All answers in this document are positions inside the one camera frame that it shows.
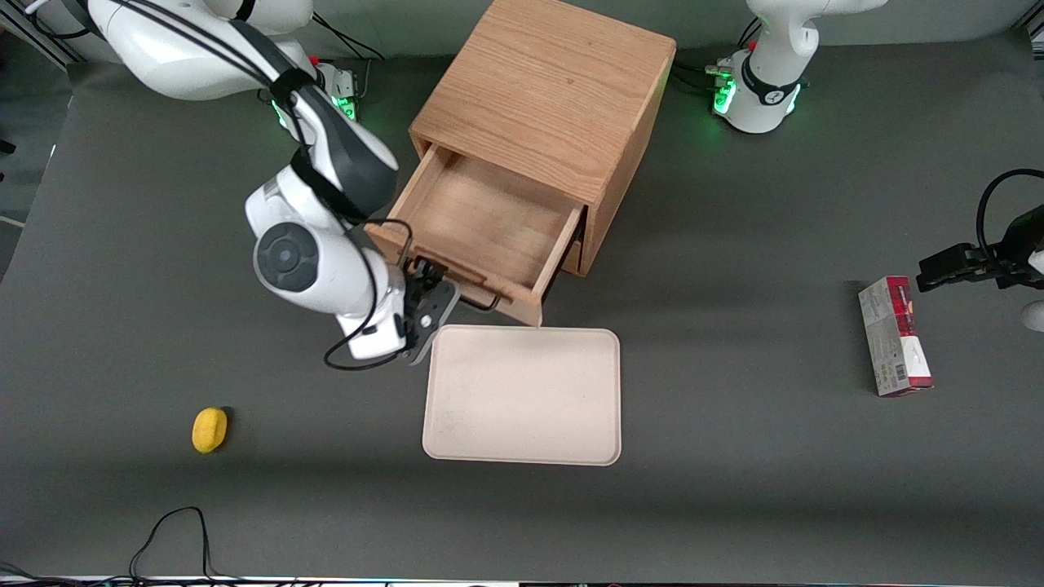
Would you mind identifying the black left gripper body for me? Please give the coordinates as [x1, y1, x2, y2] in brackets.
[991, 204, 1044, 288]

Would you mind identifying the black drawer handle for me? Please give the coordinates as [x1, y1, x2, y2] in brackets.
[416, 259, 502, 311]

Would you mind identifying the wooden drawer with handle notch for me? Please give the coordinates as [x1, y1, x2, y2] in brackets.
[365, 143, 586, 327]

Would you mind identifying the wooden drawer cabinet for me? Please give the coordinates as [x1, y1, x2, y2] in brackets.
[408, 0, 678, 278]

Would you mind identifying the red and gray carton box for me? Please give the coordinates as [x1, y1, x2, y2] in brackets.
[858, 276, 935, 398]

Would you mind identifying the beige rectangular tray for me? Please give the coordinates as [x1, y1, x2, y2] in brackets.
[422, 324, 622, 467]

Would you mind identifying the yellow lemon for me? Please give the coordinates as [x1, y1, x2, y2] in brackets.
[192, 407, 229, 454]

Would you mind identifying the gray wrist camera mount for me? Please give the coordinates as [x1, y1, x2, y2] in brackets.
[404, 281, 462, 365]

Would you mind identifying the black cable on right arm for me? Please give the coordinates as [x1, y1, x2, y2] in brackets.
[122, 0, 417, 372]

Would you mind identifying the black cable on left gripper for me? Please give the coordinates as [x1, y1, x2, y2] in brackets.
[976, 169, 1044, 262]

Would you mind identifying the black cable at right arm base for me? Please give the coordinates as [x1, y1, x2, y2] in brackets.
[312, 12, 386, 63]

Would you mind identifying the black cable at arm base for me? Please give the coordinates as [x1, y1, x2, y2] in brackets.
[312, 12, 386, 63]
[673, 20, 763, 92]

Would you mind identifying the black looped floor cable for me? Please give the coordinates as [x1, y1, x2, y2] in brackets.
[0, 507, 215, 587]

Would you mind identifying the black cable at left arm base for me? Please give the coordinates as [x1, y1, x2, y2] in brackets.
[673, 20, 763, 92]

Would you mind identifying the aluminium frame rail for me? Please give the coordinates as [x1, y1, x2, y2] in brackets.
[0, 0, 82, 68]

